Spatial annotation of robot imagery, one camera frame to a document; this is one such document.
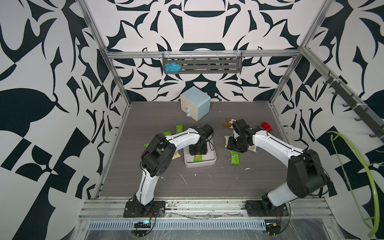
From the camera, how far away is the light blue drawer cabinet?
1.01m

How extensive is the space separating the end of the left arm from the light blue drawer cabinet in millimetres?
237

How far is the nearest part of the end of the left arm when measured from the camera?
699 mm
